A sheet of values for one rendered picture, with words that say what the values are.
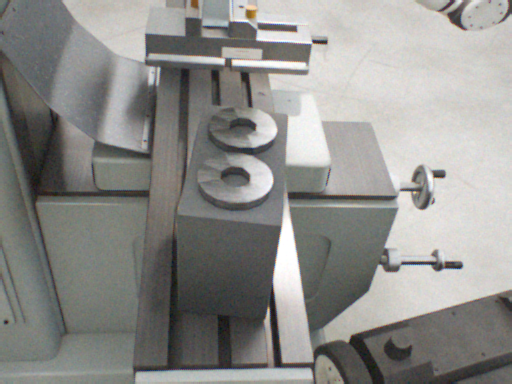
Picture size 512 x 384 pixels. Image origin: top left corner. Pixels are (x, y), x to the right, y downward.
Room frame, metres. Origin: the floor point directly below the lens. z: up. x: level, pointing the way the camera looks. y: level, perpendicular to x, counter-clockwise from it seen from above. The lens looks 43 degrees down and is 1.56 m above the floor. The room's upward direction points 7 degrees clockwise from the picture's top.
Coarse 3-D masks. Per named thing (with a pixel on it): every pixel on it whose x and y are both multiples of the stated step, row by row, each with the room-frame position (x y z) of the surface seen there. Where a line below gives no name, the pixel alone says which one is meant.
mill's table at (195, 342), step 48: (192, 96) 0.95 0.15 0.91; (240, 96) 0.97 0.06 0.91; (192, 144) 0.80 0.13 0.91; (144, 240) 0.56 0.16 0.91; (288, 240) 0.60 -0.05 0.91; (144, 288) 0.48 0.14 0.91; (288, 288) 0.51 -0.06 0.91; (144, 336) 0.40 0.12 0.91; (192, 336) 0.41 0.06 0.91; (240, 336) 0.42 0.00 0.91; (288, 336) 0.43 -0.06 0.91
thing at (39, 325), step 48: (0, 0) 0.90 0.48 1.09; (0, 96) 0.81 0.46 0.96; (0, 144) 0.79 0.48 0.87; (48, 144) 1.00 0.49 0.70; (0, 192) 0.77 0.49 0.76; (0, 240) 0.76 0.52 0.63; (0, 288) 0.74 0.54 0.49; (48, 288) 0.80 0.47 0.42; (0, 336) 0.74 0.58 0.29; (48, 336) 0.76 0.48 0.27
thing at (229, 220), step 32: (224, 128) 0.60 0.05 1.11; (256, 128) 0.61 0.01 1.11; (192, 160) 0.54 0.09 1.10; (224, 160) 0.53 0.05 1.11; (256, 160) 0.54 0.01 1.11; (192, 192) 0.48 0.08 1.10; (224, 192) 0.48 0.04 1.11; (256, 192) 0.48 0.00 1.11; (192, 224) 0.45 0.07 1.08; (224, 224) 0.45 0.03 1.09; (256, 224) 0.45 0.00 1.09; (192, 256) 0.45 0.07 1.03; (224, 256) 0.45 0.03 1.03; (256, 256) 0.45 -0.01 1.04; (192, 288) 0.45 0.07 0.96; (224, 288) 0.45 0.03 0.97; (256, 288) 0.45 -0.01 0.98
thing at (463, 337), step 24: (432, 312) 0.75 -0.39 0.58; (456, 312) 0.75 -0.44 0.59; (480, 312) 0.76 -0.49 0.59; (504, 312) 0.76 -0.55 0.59; (360, 336) 0.66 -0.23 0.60; (384, 336) 0.65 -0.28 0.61; (408, 336) 0.66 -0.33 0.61; (432, 336) 0.68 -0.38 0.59; (456, 336) 0.69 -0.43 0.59; (480, 336) 0.70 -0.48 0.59; (504, 336) 0.70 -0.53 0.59; (384, 360) 0.60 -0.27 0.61; (408, 360) 0.61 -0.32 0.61; (432, 360) 0.63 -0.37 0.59; (456, 360) 0.63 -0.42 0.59; (480, 360) 0.64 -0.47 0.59; (504, 360) 0.65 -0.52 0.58
